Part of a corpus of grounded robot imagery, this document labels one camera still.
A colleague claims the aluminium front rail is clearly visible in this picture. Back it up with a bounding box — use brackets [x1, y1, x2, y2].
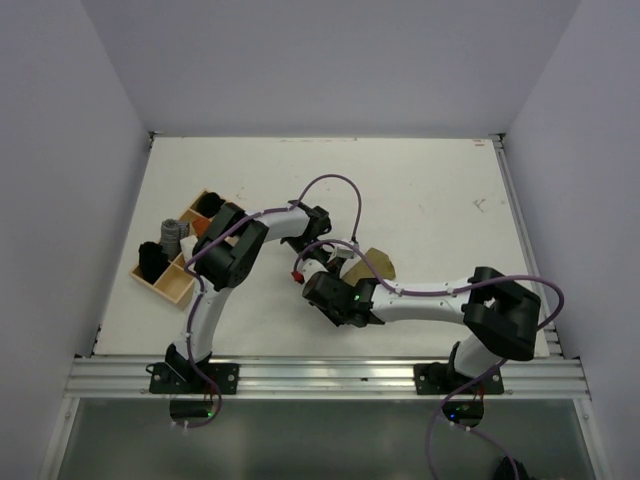
[64, 356, 590, 400]

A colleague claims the black rolled cloth far compartment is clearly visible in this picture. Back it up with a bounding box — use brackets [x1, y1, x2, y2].
[195, 192, 225, 218]

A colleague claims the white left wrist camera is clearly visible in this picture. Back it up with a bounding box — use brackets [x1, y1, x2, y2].
[331, 244, 354, 260]

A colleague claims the wooden divided organizer box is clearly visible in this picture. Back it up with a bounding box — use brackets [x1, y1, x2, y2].
[129, 189, 213, 308]

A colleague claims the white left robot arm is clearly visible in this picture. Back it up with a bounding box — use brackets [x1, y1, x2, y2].
[165, 202, 331, 393]

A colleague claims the grey striped rolled cloth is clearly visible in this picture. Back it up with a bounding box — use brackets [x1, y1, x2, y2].
[159, 219, 190, 260]

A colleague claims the white rolled cloth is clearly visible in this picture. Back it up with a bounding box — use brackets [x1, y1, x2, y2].
[180, 235, 198, 262]

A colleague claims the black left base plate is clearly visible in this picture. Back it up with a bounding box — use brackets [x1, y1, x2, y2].
[145, 362, 240, 395]

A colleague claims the black object bottom corner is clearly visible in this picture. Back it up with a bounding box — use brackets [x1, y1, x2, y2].
[491, 457, 534, 480]

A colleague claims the black rolled cloth compartment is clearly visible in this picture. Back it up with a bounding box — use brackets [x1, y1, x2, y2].
[138, 241, 169, 284]
[195, 192, 225, 218]

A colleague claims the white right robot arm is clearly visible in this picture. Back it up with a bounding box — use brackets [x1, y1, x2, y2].
[293, 260, 541, 393]

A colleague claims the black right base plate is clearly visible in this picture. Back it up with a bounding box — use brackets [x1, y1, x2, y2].
[413, 361, 505, 395]

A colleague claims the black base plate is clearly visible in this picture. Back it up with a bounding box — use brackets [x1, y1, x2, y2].
[413, 361, 505, 395]
[145, 362, 240, 395]

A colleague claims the olive and cream underwear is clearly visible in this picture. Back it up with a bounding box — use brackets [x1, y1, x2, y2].
[340, 247, 396, 286]

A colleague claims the orange rolled cloth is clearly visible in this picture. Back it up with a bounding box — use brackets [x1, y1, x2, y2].
[192, 216, 211, 238]

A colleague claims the black rolled cloth near compartment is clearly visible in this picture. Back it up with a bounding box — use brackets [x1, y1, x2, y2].
[138, 241, 169, 284]

